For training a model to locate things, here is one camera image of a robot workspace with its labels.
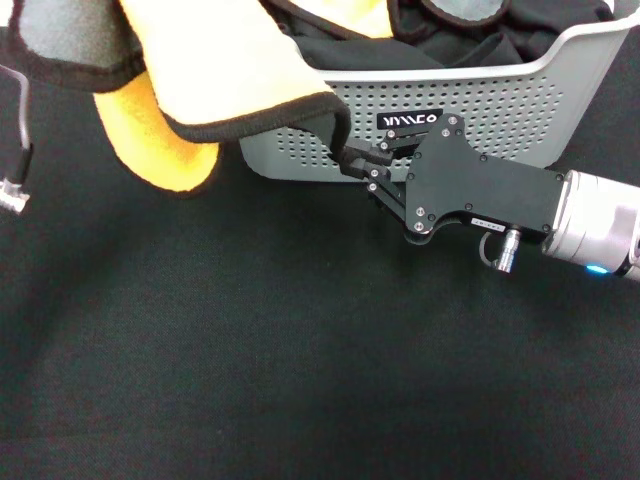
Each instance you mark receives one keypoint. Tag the yellow towel with black trim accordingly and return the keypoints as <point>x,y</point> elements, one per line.
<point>372,17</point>

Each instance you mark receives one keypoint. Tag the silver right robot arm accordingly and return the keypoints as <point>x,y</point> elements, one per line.
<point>600,220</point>

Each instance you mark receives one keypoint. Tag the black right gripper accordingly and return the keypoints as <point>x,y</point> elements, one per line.
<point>475,190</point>

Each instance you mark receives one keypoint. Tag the grey perforated plastic storage box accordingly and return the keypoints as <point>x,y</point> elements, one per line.
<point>500,110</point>

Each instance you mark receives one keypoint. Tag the yellow and grey towel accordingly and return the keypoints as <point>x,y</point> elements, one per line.
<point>225,60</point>

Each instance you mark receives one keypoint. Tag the grey towel with black trim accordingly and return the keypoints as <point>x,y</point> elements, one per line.
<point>465,9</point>

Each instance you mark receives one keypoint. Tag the black cloth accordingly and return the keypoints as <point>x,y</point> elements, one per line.
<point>380,55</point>

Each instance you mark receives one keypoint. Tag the black tablecloth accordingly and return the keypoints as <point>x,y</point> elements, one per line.
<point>250,350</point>

